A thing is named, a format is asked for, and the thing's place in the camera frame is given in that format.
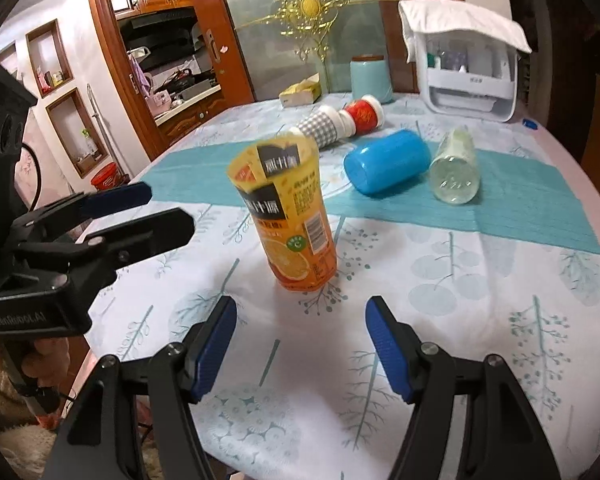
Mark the blue plastic cup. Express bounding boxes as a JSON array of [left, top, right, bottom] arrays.
[[343, 129, 432, 197]]

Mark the small wall niche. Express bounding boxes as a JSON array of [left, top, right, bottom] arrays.
[[26, 19, 75, 99]]

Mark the red plastic bucket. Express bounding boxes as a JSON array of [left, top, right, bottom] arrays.
[[90, 162, 130, 191]]

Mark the clear glass cup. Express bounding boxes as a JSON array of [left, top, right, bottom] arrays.
[[429, 127, 481, 206]]

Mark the yellow tissue box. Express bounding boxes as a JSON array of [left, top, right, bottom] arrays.
[[279, 74, 323, 107]]

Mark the pink hanging cloth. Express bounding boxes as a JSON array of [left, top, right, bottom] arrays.
[[129, 56, 154, 95]]

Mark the black range hood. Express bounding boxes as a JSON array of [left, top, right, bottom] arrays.
[[117, 7, 201, 53]]

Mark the teal table runner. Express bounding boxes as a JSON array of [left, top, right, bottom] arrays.
[[130, 130, 600, 254]]

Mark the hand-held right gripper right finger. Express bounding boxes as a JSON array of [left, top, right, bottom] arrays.
[[365, 296, 563, 480]]

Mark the person's left forearm fluffy sleeve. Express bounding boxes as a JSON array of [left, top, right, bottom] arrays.
[[0, 335, 63, 463]]

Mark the orange printed paper cup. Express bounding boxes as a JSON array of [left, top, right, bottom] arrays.
[[226, 133, 338, 292]]

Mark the large wall niche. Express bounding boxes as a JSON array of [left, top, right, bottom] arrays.
[[46, 87, 109, 179]]

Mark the wooden kitchen door frame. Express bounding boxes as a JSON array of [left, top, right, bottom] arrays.
[[83, 0, 257, 162]]

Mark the grey checkered paper cup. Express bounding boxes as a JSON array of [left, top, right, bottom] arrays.
[[289, 106, 356, 149]]

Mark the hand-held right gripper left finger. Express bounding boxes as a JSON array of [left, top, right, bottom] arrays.
[[40, 296, 238, 480]]

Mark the person's left hand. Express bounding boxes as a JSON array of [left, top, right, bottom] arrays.
[[22, 335, 72, 397]]

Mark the white towel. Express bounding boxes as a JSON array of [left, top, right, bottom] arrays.
[[397, 0, 533, 64]]

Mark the white plastic storage box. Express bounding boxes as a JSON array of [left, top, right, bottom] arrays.
[[407, 30, 521, 123]]

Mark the red paper cup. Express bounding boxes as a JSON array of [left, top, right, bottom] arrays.
[[343, 96, 386, 134]]

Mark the wooden lower kitchen cabinet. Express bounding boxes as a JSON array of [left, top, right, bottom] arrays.
[[154, 87, 231, 147]]

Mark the frosted glass partition gold ornament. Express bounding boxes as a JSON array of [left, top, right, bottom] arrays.
[[224, 0, 412, 102]]

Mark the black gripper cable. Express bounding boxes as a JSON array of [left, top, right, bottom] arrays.
[[21, 143, 44, 208]]

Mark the teal canister with brown lid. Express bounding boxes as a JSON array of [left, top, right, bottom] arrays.
[[350, 54, 395, 104]]

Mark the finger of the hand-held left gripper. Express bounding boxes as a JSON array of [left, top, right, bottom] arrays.
[[11, 182, 153, 247], [19, 208, 196, 282]]

